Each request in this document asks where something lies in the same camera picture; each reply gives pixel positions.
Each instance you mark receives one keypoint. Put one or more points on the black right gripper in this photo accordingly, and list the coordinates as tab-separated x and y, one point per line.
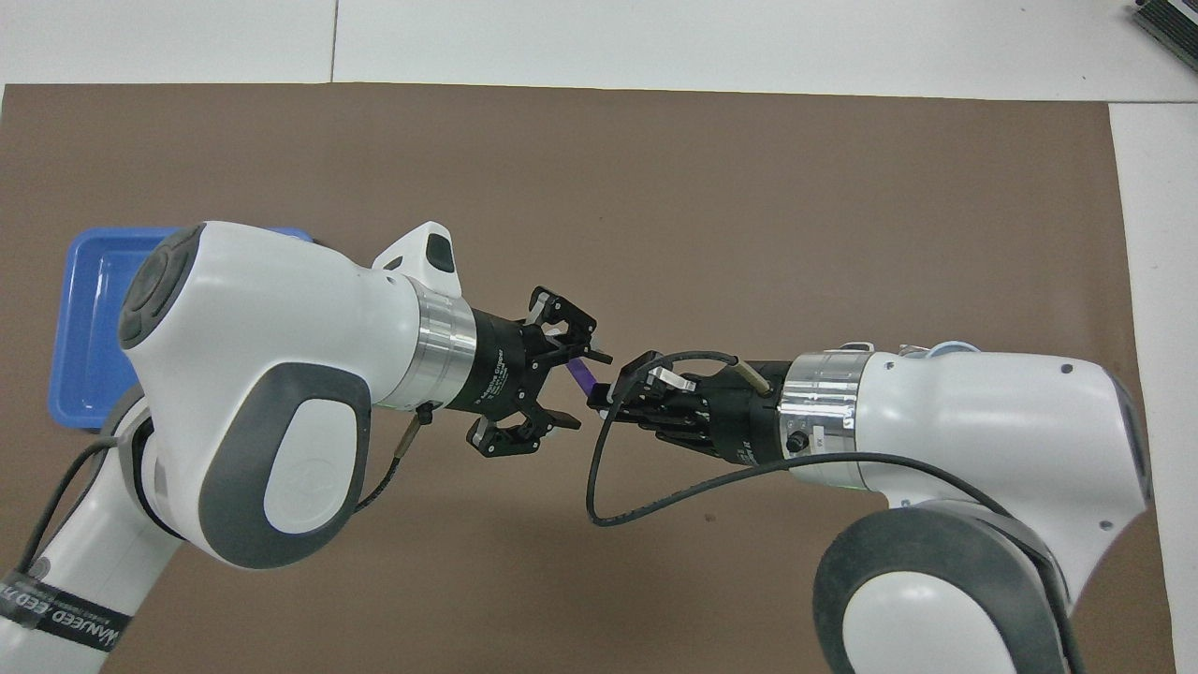
744	421

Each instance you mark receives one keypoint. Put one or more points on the grey ribbed device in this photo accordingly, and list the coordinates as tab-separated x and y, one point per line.
1170	23

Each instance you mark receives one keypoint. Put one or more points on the blue plastic tray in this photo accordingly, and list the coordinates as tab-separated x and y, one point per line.
84	328

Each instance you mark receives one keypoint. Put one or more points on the brown table mat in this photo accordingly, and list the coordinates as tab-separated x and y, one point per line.
749	187

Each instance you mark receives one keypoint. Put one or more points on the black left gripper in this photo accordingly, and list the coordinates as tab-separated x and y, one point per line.
501	370

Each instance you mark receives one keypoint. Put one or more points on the purple pen white cap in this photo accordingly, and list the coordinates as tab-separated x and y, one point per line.
582	377

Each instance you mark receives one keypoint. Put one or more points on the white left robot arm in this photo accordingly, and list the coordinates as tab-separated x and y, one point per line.
262	328

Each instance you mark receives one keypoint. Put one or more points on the translucent plastic cup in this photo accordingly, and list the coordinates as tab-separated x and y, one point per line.
945	347

